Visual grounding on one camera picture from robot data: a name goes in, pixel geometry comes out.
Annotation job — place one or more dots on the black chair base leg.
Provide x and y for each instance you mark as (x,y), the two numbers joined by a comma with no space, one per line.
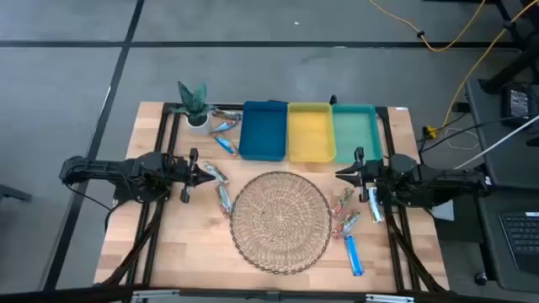
(12,193)

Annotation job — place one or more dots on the white plant pot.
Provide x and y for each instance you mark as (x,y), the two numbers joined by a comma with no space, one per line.
(198,128)

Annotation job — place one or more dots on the black side desk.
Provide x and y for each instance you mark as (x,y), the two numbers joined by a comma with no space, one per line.
(513,168)

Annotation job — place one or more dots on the black crossbar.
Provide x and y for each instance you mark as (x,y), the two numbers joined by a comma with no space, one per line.
(63,296)

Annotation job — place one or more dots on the black laptop keyboard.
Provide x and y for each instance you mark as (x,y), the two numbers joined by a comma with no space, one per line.
(522,240)

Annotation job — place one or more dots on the green artificial plant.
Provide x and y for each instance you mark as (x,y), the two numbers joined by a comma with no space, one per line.
(193,99)

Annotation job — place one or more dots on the black caster wheel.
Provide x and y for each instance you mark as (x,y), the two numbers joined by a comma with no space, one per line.
(481,278)

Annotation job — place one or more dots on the black power adapter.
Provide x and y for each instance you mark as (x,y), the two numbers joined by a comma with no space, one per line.
(518,103)

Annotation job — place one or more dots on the small black knob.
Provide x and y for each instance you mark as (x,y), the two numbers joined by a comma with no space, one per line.
(333,100)

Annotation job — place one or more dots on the white paper sheet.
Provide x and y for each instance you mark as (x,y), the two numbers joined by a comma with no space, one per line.
(445,212)

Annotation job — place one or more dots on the round woven wicker basket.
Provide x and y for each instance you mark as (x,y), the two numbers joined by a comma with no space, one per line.
(280,223)

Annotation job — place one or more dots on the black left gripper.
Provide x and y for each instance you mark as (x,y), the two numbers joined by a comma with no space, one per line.
(181,172)

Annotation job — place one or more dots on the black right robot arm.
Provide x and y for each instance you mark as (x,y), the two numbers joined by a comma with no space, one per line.
(438,179)

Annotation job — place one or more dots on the black stand legs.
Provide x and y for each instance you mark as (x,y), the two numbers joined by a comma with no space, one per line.
(509,67)

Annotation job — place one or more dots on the white and blue granola bar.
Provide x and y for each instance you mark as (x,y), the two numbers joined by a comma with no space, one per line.
(375,208)

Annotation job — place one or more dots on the silver metal bracket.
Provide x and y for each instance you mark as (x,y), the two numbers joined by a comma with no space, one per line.
(156,293)
(389,299)

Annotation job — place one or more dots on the black aluminium table frame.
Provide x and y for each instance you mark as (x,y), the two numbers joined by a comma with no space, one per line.
(168,106)

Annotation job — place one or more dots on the green plastic bin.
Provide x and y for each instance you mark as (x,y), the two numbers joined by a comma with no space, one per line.
(355,130)

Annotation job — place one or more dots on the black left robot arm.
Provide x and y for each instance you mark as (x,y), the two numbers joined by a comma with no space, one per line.
(105,170)

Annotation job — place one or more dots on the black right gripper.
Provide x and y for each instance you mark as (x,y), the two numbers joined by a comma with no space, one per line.
(374,174)

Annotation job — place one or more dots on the blue plastic bin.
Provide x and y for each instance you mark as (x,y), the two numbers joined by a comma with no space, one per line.
(263,132)

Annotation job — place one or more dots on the yellow plastic bin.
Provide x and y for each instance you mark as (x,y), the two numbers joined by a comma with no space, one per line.
(311,134)

